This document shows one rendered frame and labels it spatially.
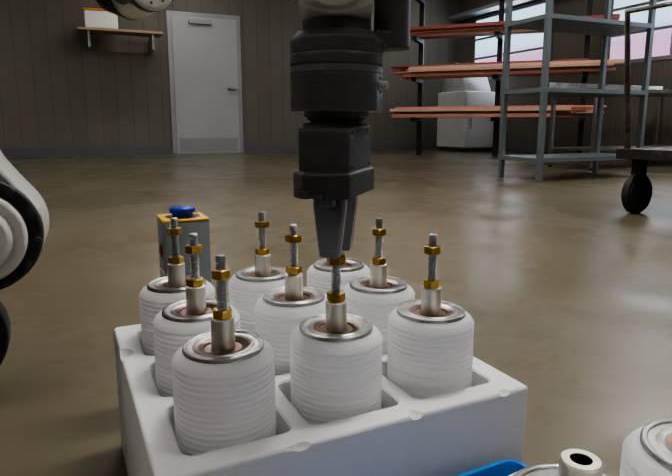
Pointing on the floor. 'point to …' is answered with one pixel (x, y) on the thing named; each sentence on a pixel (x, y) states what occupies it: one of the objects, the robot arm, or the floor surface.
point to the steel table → (596, 112)
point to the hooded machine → (479, 136)
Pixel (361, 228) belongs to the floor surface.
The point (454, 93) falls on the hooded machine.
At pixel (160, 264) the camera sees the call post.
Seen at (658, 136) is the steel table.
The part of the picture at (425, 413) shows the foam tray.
